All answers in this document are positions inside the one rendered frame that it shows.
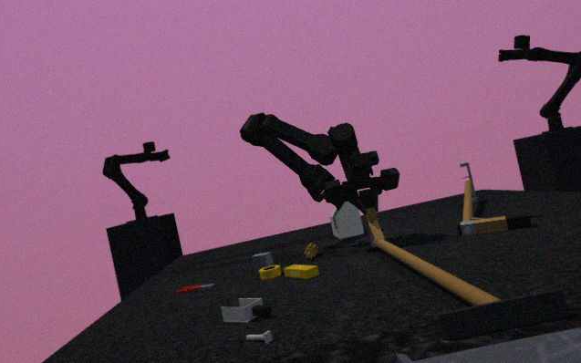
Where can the long wooden-handled scraper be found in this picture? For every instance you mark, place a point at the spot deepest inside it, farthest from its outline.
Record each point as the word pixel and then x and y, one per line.
pixel 488 313

